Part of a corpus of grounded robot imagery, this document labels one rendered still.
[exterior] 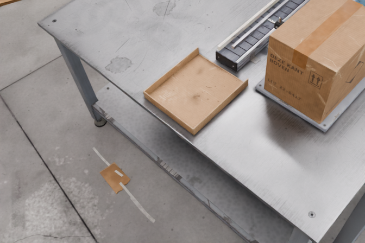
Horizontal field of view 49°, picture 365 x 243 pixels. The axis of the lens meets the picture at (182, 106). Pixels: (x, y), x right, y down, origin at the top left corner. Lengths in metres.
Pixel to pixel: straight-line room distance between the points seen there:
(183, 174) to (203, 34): 0.72
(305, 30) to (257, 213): 0.94
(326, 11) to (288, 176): 0.55
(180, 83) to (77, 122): 1.19
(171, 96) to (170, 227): 0.86
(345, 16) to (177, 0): 0.82
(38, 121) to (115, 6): 1.08
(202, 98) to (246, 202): 0.66
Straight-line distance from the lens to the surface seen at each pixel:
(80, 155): 2.47
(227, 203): 1.95
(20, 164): 2.60
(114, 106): 2.33
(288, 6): 1.79
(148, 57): 1.68
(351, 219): 1.70
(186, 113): 1.46
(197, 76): 1.57
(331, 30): 1.35
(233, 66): 1.57
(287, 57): 1.31
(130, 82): 1.60
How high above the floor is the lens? 2.02
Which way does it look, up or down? 53 degrees down
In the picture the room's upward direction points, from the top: 9 degrees counter-clockwise
